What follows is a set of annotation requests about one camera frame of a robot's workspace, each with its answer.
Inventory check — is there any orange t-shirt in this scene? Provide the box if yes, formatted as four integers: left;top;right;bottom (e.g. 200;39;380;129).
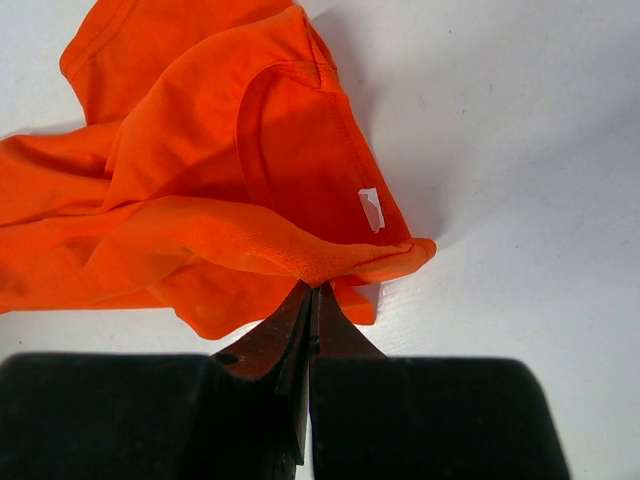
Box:
1;1;436;339

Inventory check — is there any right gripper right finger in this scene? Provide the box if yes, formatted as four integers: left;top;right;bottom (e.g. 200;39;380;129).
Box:
309;282;385;359

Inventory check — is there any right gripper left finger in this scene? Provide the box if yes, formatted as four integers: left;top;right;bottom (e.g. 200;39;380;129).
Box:
212;282;312;468

